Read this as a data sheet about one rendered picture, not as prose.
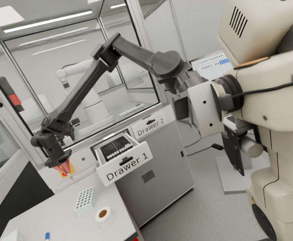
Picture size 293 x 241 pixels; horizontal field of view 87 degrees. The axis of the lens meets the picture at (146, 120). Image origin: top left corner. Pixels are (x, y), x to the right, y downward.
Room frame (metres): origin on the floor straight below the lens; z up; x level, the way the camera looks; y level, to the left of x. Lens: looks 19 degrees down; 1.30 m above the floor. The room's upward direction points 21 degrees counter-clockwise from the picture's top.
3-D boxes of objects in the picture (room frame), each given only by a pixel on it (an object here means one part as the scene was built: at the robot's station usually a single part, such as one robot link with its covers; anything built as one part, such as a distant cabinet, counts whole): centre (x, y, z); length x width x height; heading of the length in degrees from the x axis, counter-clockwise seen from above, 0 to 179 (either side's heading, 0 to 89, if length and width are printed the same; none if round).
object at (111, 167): (0.72, 0.18, 0.87); 0.29 x 0.02 x 0.11; 109
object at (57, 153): (0.64, 0.42, 1.09); 0.10 x 0.07 x 0.07; 97
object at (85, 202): (0.67, 0.44, 0.78); 0.12 x 0.08 x 0.04; 4
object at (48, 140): (0.64, 0.42, 1.15); 0.07 x 0.06 x 0.07; 55
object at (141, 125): (1.12, -0.01, 0.87); 0.29 x 0.02 x 0.11; 109
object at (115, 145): (0.91, 0.25, 0.87); 0.22 x 0.18 x 0.06; 19
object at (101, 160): (0.91, 0.25, 0.86); 0.40 x 0.26 x 0.06; 19
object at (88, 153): (1.49, 0.41, 0.87); 1.02 x 0.95 x 0.14; 109
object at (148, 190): (1.49, 0.40, 0.40); 1.03 x 0.95 x 0.80; 109
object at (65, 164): (0.64, 0.43, 1.02); 0.07 x 0.07 x 0.09; 7
